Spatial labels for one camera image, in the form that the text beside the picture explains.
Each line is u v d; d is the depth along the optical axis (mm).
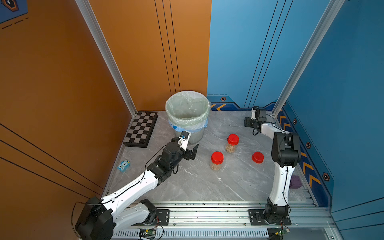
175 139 719
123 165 899
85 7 695
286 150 588
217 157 830
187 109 1014
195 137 968
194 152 708
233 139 886
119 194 449
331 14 712
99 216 390
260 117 849
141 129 1060
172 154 574
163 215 742
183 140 656
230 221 727
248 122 989
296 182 798
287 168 590
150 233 711
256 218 725
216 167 871
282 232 696
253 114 966
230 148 966
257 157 922
